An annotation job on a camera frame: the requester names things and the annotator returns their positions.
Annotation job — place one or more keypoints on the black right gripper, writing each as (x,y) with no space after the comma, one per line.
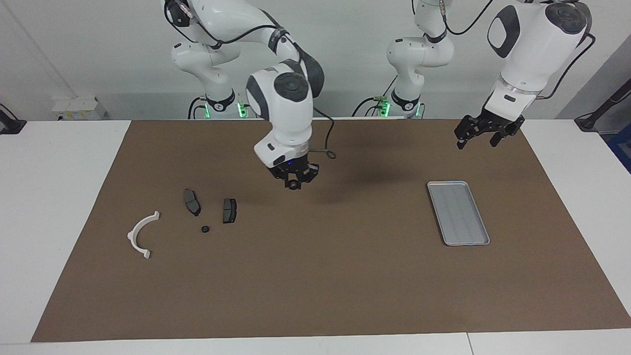
(296,170)

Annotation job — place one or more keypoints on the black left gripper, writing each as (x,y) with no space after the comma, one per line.
(493,124)

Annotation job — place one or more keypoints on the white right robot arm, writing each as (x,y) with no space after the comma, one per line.
(286,113)

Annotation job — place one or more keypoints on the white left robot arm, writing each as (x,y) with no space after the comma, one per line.
(532,49)

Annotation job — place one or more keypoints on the silver metal tray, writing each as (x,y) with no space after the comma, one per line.
(458,214)

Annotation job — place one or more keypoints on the short dark brake pad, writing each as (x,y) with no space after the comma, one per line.
(229,210)

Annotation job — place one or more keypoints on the brown table mat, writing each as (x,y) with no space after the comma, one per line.
(315,286)

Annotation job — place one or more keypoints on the long dark brake pad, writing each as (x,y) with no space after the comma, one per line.
(192,202)

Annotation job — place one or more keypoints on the black stand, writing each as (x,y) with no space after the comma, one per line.
(599,111)

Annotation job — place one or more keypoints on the blue box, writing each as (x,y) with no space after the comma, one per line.
(622,148)

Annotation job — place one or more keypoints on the white power box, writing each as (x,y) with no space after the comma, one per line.
(79,108)

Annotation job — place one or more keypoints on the black table clamp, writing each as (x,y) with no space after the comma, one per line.
(11,124)

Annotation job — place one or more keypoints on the white semicircular bracket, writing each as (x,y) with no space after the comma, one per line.
(132,237)

